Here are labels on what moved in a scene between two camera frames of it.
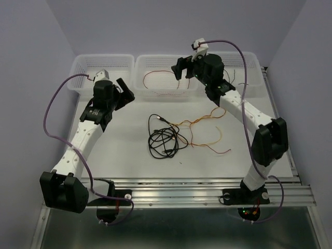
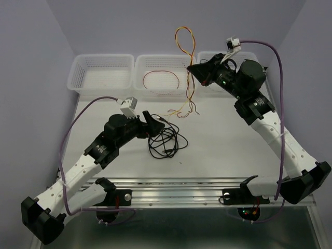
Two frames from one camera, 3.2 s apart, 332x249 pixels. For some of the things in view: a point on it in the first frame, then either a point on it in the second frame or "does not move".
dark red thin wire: x=164 y=71 does not move
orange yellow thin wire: x=204 y=144 -> x=190 y=82
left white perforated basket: x=118 y=66 does not move
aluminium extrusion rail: x=289 y=192 does not move
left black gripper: x=125 y=97 -> x=153 y=127
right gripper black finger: x=181 y=63 -> x=203 y=71
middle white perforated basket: x=154 y=78 does not move
